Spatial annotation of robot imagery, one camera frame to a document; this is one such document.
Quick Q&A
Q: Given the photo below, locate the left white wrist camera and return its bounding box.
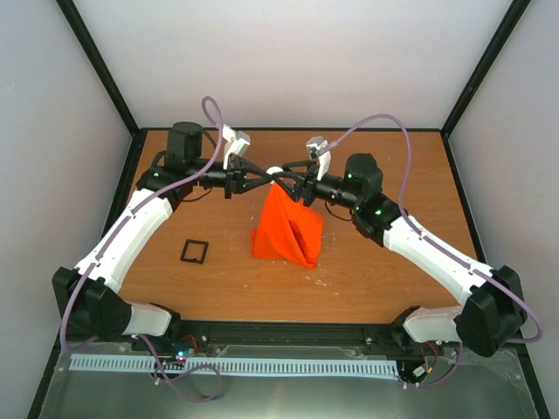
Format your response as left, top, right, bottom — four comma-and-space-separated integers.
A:
222, 124, 251, 169

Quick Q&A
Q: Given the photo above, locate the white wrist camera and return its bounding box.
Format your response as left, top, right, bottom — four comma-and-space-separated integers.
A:
306, 136, 331, 181
222, 124, 251, 169

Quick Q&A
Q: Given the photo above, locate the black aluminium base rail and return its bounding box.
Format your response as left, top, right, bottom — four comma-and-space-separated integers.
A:
59, 313, 459, 357

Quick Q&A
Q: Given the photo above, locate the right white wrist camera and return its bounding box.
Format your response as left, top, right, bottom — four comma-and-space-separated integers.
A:
306, 136, 331, 181

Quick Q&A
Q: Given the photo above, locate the black square frame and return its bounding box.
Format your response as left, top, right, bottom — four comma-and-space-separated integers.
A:
180, 238, 209, 264

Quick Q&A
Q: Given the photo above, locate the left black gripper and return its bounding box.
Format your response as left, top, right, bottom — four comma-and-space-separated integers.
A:
189, 155, 273, 200

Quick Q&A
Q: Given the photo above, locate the light blue slotted cable duct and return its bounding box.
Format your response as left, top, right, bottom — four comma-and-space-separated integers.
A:
68, 354, 398, 380

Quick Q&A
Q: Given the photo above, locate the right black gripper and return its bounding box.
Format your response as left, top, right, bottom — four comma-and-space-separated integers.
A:
273, 161, 360, 211

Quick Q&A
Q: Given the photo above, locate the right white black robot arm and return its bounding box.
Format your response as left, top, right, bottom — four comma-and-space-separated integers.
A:
272, 153, 528, 357

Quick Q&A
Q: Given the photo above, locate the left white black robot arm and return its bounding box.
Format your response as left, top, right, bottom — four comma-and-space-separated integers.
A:
52, 122, 272, 352

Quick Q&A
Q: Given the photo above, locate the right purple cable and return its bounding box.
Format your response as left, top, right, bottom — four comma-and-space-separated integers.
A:
322, 113, 546, 390

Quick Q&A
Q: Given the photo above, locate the orange garment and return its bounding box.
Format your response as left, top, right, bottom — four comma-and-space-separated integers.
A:
251, 183, 323, 269

